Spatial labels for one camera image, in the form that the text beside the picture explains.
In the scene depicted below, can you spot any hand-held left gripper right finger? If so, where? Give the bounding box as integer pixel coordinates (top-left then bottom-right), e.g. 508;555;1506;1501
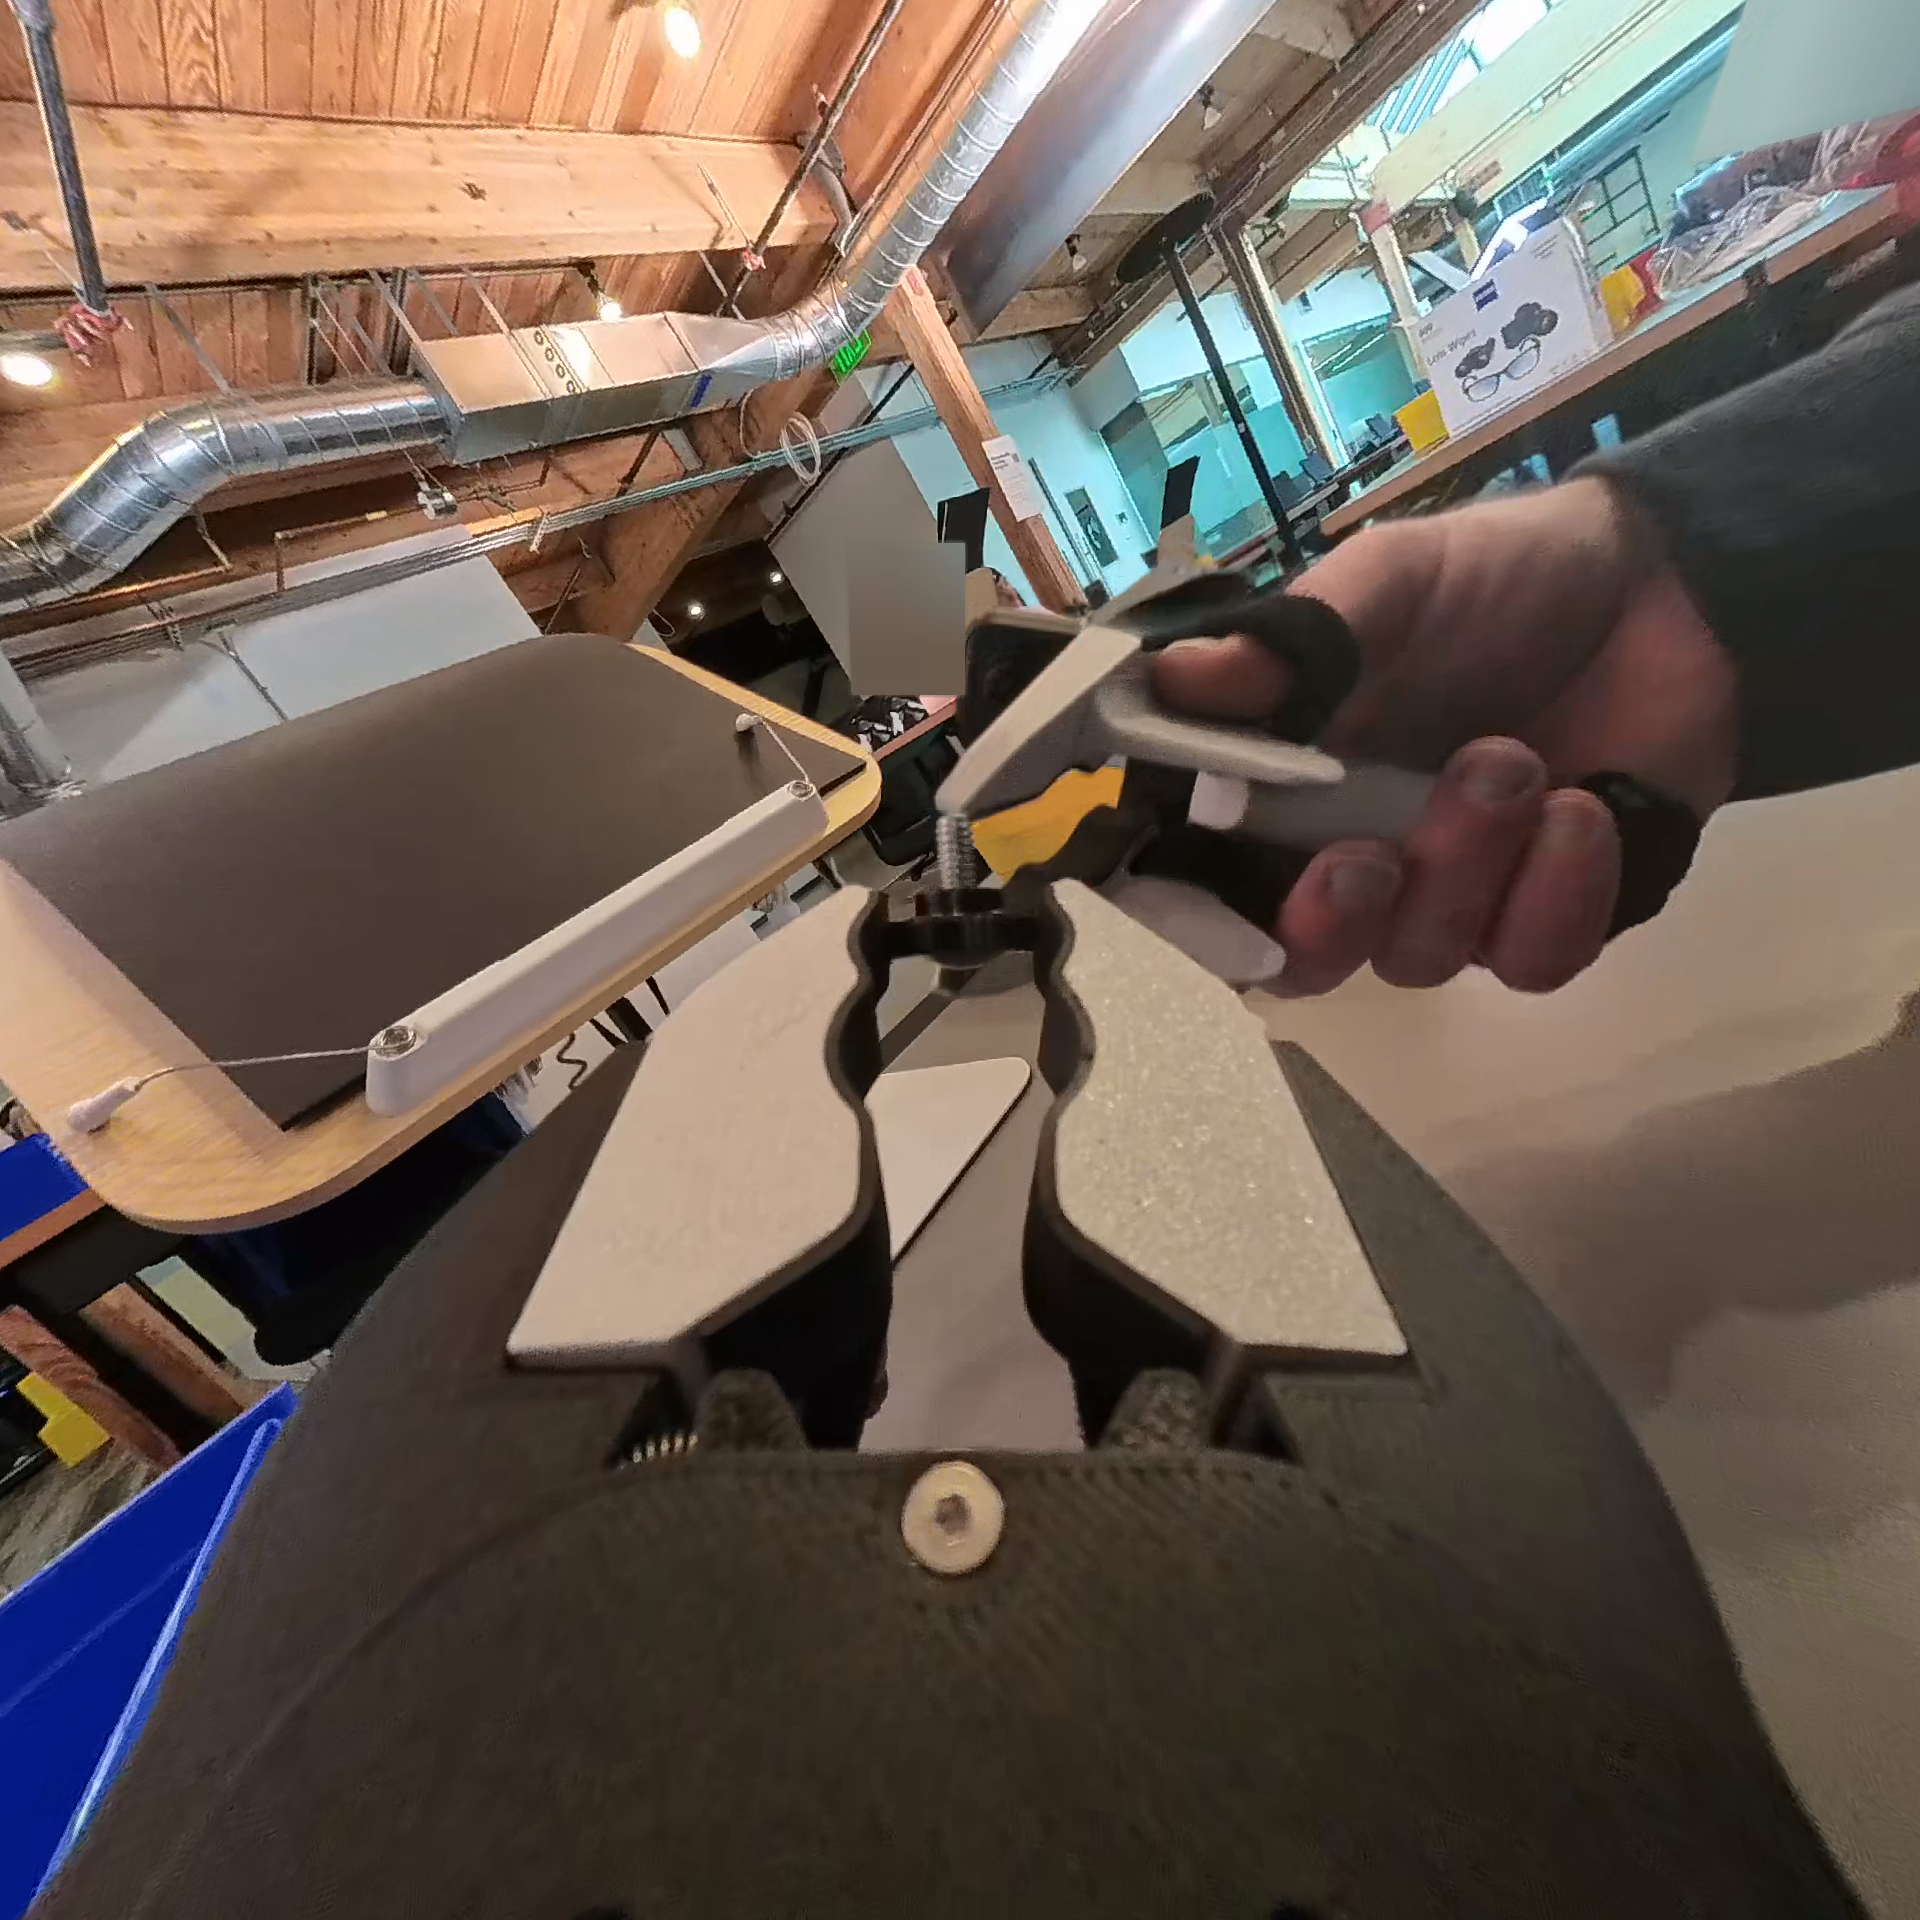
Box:
1026;881;1407;1378

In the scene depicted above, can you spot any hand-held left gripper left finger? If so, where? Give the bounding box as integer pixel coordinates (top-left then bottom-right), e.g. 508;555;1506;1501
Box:
506;887;893;1378

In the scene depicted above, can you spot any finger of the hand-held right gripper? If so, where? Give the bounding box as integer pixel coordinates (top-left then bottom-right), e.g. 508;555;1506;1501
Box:
1096;872;1292;994
937;617;1173;819

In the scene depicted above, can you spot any yellow bin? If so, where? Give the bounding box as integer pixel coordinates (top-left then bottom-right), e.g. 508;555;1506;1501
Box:
976;761;1135;889

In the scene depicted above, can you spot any black knob screw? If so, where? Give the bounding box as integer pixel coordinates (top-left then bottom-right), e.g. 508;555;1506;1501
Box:
877;812;1058;994

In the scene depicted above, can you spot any black board with wooden rim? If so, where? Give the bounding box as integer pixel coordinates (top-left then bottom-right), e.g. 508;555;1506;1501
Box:
2;632;888;1239

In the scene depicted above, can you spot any white printed box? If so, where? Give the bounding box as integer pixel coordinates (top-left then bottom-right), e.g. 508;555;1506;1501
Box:
1410;218;1617;447

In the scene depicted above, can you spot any wooden table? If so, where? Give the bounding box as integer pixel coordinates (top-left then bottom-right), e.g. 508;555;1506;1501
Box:
1321;183;1920;542

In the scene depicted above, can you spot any large blue bin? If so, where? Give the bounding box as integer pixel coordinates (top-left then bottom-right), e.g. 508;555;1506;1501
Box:
2;1381;302;1920

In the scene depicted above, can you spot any wooden ceiling beam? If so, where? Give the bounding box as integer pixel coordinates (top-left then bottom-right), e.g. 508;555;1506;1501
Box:
2;108;826;297

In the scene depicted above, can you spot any black support post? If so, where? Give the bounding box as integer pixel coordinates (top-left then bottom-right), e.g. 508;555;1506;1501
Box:
1156;213;1322;572

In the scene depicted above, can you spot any large silver ceiling duct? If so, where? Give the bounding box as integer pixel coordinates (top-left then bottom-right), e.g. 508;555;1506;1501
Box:
2;3;1098;617

